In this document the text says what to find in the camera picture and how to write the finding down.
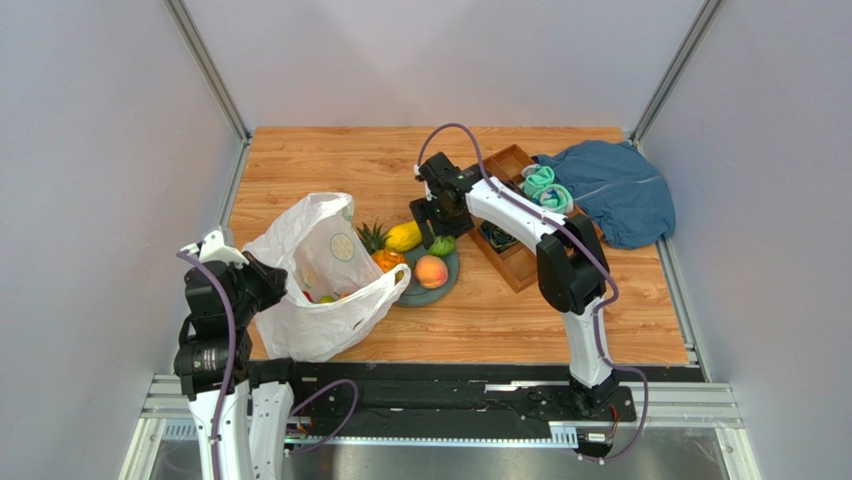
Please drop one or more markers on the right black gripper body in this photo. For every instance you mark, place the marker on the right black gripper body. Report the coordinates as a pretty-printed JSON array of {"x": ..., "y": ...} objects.
[{"x": 432, "y": 217}]

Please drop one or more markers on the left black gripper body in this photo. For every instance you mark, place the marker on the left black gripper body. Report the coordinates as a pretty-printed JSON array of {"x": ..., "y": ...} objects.
[{"x": 256, "y": 290}]

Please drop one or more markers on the green custard apple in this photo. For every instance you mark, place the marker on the green custard apple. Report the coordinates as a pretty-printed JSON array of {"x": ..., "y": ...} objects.
[{"x": 442, "y": 246}]

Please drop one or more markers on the white plastic bag lemon print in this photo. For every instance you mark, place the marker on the white plastic bag lemon print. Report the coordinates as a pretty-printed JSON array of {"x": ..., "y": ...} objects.
[{"x": 317, "y": 244}]

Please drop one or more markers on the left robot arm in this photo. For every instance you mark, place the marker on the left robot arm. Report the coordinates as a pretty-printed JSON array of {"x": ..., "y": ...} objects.
[{"x": 239, "y": 408}]

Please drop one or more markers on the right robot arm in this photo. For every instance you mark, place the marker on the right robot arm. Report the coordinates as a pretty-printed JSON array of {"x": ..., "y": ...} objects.
[{"x": 571, "y": 267}]

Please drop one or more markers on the yellow mango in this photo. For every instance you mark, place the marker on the yellow mango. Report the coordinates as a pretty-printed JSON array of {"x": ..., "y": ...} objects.
[{"x": 403, "y": 237}]

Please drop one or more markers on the pineapple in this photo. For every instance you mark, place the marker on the pineapple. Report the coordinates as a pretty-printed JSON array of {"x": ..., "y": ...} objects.
[{"x": 374, "y": 240}]

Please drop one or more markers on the peach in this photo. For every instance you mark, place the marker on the peach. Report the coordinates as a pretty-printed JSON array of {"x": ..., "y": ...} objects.
[{"x": 431, "y": 272}]

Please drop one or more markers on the dark blue yellow rolled sock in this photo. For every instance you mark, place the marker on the dark blue yellow rolled sock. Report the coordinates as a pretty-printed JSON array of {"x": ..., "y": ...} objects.
[{"x": 498, "y": 239}]

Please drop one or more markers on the mint green rolled sock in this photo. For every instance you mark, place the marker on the mint green rolled sock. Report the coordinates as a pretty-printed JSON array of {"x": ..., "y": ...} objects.
[{"x": 536, "y": 178}]

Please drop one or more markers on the grey plate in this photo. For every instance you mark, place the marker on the grey plate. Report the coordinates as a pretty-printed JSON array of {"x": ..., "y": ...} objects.
[{"x": 415, "y": 294}]

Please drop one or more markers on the wooden compartment tray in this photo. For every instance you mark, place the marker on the wooden compartment tray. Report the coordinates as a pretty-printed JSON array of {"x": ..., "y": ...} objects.
[{"x": 512, "y": 259}]

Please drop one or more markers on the white teal rolled sock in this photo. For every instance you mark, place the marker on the white teal rolled sock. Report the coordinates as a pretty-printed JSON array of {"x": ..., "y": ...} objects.
[{"x": 554, "y": 198}]

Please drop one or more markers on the blue garment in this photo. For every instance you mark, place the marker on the blue garment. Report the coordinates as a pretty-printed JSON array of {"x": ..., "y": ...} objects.
[{"x": 618, "y": 188}]

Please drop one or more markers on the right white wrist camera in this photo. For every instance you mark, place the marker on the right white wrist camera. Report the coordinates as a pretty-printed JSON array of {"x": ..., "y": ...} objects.
[{"x": 419, "y": 178}]

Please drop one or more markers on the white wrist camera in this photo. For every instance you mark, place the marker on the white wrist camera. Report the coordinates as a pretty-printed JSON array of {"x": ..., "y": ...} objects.
[
  {"x": 216, "y": 245},
  {"x": 419, "y": 178}
]

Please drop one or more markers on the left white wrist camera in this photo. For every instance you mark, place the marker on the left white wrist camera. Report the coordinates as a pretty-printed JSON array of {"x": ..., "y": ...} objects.
[{"x": 216, "y": 245}]

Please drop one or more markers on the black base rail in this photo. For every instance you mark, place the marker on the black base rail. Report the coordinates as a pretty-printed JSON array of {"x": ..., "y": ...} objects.
[{"x": 457, "y": 402}]

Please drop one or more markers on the left aluminium frame post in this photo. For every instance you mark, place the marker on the left aluminium frame post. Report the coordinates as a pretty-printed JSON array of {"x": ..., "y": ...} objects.
[{"x": 193, "y": 38}]

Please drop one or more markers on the aluminium frame post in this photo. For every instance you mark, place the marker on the aluminium frame post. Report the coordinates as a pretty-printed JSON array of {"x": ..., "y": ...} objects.
[
  {"x": 193, "y": 38},
  {"x": 697, "y": 31}
]

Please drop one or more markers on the right aluminium frame post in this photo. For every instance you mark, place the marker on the right aluminium frame post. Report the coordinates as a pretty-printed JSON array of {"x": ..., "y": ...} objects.
[{"x": 697, "y": 31}]

